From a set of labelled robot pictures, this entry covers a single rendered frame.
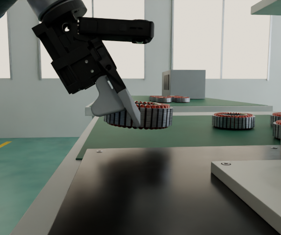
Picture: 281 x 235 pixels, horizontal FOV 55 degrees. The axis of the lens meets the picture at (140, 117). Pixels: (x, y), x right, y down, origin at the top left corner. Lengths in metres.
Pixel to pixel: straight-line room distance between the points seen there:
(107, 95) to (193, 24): 4.61
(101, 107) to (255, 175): 0.22
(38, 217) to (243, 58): 5.04
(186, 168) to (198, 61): 4.61
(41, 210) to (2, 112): 4.80
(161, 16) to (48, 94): 2.31
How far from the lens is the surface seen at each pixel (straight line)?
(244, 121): 0.74
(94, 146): 0.52
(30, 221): 0.26
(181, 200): 0.23
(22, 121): 4.97
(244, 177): 0.26
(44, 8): 0.43
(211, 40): 5.02
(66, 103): 4.76
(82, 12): 0.46
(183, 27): 4.92
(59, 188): 0.33
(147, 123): 0.39
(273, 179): 0.27
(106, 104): 0.38
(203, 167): 0.32
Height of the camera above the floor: 0.86
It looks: 7 degrees down
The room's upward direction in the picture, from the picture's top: straight up
